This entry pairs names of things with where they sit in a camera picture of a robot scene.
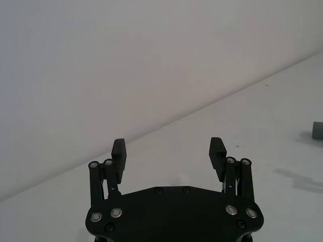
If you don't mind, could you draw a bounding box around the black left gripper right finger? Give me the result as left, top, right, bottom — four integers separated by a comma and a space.
208, 137, 256, 203

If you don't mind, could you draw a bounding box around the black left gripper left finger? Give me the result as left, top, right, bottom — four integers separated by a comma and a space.
88, 138, 128, 206

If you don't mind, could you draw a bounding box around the white table cloth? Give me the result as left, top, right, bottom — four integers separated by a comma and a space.
0, 51, 323, 242

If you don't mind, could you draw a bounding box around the grey round object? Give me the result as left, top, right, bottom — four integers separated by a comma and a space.
312, 121, 323, 140

